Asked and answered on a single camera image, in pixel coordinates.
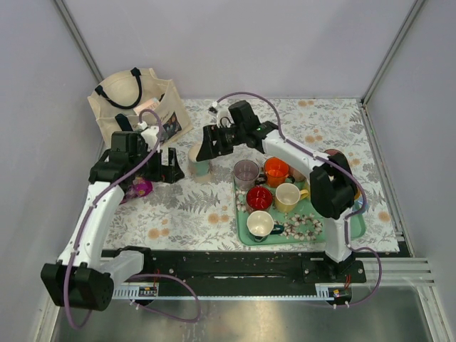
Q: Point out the beige canvas tote bag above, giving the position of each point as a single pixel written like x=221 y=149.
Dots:
x=114 y=99

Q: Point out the green hummingbird tray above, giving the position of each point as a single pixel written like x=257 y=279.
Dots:
x=302 y=225

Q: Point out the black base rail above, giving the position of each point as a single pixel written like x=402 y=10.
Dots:
x=243 y=274

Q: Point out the small pale pink mug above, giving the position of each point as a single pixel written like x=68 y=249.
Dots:
x=298 y=177

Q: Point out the orange mug black handle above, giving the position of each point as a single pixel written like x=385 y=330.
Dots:
x=276 y=172

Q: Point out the lilac mug black handle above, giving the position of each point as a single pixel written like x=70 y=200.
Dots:
x=247 y=175

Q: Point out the red mug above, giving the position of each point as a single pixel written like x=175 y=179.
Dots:
x=258 y=198

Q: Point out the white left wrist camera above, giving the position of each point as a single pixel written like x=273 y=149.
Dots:
x=153 y=135

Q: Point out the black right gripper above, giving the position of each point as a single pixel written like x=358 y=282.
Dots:
x=208 y=149

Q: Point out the dark green mug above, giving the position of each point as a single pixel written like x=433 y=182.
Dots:
x=261 y=225

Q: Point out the purple snack packet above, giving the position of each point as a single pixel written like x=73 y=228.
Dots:
x=140 y=187

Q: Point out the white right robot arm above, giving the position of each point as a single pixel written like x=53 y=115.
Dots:
x=332 y=186

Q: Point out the blue glazed mug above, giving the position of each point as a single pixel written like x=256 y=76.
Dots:
x=359 y=202

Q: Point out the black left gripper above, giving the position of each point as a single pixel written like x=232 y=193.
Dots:
x=168 y=174

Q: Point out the cream floral mug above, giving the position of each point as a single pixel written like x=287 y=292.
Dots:
x=200 y=171

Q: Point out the tall pink floral mug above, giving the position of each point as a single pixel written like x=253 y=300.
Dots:
x=333 y=153

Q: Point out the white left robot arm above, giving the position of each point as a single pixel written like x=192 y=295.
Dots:
x=78 y=278

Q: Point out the floral table mat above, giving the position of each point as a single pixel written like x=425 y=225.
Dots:
x=188 y=215

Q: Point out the yellow mug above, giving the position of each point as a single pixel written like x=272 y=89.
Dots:
x=287 y=196

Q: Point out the pink box in bag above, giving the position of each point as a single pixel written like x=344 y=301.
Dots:
x=148 y=104

